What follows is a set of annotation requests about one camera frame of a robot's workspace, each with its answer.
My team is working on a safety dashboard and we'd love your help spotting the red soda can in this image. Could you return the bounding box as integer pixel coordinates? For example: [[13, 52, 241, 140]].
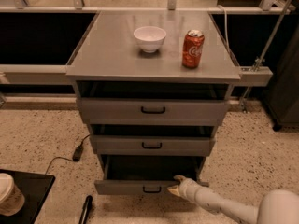
[[182, 30, 205, 68]]

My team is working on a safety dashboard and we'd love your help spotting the black power adapter cable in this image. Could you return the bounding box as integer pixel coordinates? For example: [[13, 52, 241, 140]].
[[44, 133, 91, 175]]

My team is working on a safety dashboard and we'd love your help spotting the black pen-like object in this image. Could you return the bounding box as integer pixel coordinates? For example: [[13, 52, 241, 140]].
[[78, 195, 93, 224]]

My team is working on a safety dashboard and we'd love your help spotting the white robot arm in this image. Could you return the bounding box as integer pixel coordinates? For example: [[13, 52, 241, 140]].
[[167, 175, 299, 224]]

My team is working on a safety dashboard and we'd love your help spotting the grey drawer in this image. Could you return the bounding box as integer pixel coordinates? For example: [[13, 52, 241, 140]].
[[77, 98, 228, 126], [91, 135, 215, 157], [95, 155, 206, 195]]

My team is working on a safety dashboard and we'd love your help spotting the grey drawer cabinet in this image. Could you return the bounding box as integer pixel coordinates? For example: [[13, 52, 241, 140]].
[[64, 8, 242, 182]]

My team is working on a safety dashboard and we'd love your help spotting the metal diagonal rod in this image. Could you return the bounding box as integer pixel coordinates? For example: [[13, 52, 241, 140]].
[[239, 0, 292, 113]]

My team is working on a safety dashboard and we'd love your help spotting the black side table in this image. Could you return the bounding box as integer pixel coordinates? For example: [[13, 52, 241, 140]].
[[0, 169, 55, 224]]

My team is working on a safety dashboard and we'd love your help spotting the white cable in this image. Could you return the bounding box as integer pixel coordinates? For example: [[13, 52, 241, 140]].
[[216, 4, 232, 53]]

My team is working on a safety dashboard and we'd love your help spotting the white paper coffee cup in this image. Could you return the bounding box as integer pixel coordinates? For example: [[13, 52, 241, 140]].
[[0, 173, 25, 217]]

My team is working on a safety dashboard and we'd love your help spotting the dark cabinet at right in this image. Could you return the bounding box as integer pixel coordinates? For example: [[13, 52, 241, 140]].
[[263, 27, 299, 131]]

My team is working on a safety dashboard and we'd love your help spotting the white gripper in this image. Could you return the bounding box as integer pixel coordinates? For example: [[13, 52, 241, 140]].
[[167, 175, 205, 203]]

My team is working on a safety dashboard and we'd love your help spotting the grey horizontal rail beam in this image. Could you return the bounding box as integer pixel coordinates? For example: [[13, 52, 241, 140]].
[[0, 64, 273, 87]]

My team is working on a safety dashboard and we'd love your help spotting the white bowl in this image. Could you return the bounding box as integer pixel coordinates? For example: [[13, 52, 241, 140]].
[[134, 26, 166, 53]]

